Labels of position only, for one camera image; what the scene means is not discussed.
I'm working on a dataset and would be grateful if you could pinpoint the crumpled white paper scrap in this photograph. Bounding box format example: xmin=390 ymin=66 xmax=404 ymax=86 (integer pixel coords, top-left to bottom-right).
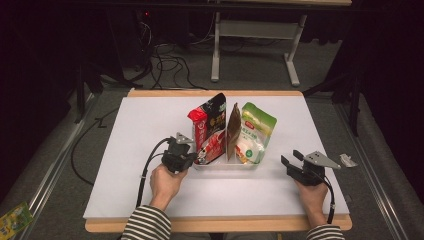
xmin=339 ymin=153 xmax=359 ymax=168

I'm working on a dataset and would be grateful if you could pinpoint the person's right hand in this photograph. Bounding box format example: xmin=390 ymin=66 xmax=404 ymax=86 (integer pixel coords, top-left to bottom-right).
xmin=294 ymin=179 xmax=330 ymax=228

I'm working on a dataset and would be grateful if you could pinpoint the wooden table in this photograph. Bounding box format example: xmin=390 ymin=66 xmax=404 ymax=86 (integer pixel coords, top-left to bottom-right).
xmin=84 ymin=88 xmax=353 ymax=233

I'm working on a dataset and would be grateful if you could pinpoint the white table mat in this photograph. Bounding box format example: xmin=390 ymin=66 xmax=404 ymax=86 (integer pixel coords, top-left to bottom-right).
xmin=83 ymin=96 xmax=349 ymax=219

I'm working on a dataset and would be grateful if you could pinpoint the white and green packet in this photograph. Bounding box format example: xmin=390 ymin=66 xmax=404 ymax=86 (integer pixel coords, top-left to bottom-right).
xmin=235 ymin=101 xmax=278 ymax=165

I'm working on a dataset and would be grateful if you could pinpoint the black floor cable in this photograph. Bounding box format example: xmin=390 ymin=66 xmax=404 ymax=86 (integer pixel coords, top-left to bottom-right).
xmin=70 ymin=107 xmax=120 ymax=186

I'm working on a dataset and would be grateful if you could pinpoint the black metal stand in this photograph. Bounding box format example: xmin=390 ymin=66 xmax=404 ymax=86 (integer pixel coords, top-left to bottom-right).
xmin=73 ymin=63 xmax=134 ymax=124
xmin=301 ymin=71 xmax=363 ymax=138

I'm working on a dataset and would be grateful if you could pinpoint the hand-held gripper cable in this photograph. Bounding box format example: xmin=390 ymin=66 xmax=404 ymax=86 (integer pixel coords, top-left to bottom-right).
xmin=313 ymin=169 xmax=336 ymax=225
xmin=135 ymin=137 xmax=173 ymax=208

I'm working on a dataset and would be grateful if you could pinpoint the yellow green packet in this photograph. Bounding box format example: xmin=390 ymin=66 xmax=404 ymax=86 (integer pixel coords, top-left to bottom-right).
xmin=0 ymin=201 xmax=34 ymax=240

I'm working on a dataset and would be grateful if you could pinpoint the red seasoning packet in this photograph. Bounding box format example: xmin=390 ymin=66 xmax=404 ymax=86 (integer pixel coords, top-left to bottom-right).
xmin=187 ymin=92 xmax=228 ymax=166

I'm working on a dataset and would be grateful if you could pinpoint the clear plastic container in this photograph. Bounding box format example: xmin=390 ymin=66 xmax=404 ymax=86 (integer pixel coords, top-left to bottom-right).
xmin=192 ymin=133 xmax=266 ymax=171

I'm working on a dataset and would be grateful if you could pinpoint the white desk frame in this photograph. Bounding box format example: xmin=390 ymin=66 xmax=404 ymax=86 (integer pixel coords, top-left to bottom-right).
xmin=210 ymin=0 xmax=353 ymax=88

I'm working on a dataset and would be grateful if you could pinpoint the right hand-held gripper cable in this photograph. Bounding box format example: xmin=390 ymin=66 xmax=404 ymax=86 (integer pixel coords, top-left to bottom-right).
xmin=313 ymin=169 xmax=336 ymax=225

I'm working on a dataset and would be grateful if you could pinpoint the metal floor rail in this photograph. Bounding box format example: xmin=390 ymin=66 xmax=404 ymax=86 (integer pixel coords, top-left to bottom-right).
xmin=334 ymin=103 xmax=406 ymax=240
xmin=13 ymin=93 xmax=98 ymax=240

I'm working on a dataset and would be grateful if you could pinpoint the bundle of black cables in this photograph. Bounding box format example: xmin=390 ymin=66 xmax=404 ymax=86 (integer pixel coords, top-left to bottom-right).
xmin=133 ymin=9 xmax=214 ymax=91

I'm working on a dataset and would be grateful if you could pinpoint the gold foil packet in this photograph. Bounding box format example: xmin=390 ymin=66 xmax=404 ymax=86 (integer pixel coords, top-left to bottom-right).
xmin=226 ymin=102 xmax=242 ymax=159

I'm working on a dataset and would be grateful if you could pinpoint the left hand-held gripper cable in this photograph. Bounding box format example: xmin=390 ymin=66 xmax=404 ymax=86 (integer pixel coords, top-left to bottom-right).
xmin=135 ymin=137 xmax=173 ymax=208

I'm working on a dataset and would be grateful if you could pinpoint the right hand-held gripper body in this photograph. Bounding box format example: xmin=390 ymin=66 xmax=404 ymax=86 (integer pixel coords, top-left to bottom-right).
xmin=285 ymin=150 xmax=342 ymax=187

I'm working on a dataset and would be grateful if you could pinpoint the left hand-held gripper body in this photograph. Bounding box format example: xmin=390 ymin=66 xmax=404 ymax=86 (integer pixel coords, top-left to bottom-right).
xmin=161 ymin=132 xmax=198 ymax=174

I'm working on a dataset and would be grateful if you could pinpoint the person's left hand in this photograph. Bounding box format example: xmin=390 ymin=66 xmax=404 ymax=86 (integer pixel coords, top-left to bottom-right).
xmin=148 ymin=163 xmax=189 ymax=212

